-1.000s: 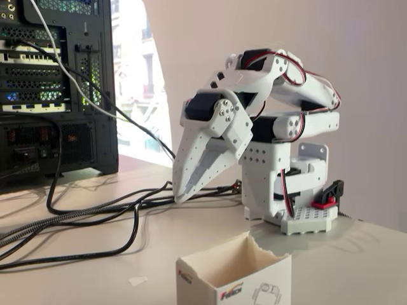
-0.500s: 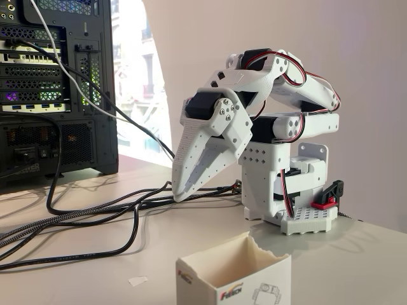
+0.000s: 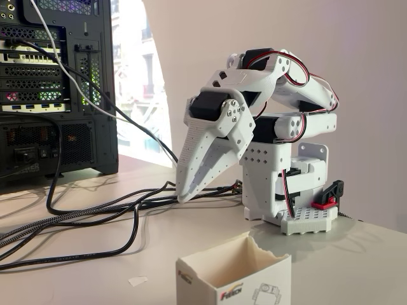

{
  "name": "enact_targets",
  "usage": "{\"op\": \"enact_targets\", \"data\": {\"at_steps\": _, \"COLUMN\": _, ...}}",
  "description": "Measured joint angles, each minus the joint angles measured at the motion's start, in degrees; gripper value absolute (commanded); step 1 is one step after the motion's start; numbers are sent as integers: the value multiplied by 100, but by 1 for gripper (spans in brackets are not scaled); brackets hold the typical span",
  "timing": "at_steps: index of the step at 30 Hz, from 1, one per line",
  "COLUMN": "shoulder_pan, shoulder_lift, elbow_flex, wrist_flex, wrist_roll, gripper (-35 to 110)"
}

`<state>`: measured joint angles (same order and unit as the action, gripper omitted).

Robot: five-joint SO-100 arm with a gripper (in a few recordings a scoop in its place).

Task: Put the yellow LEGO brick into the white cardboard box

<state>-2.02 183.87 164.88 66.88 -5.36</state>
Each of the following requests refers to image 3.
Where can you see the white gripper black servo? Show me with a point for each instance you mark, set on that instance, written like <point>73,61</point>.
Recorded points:
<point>208,135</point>

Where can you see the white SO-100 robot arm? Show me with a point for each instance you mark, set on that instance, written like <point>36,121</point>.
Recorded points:
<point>314,124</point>

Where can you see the white Feetech cardboard box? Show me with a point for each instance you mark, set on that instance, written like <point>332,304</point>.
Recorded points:
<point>270,273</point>

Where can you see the black computer tower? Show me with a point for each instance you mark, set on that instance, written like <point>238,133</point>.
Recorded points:
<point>89,143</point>

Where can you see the black red table clamp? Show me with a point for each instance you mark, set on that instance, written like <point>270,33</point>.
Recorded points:
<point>334,190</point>

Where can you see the white tape scrap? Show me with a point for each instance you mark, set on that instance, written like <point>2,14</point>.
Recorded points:
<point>137,281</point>

